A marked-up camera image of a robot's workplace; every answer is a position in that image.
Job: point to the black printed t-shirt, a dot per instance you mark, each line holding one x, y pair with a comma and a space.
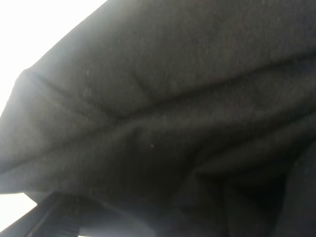
182, 118

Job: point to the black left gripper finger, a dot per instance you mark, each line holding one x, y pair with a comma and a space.
56, 216

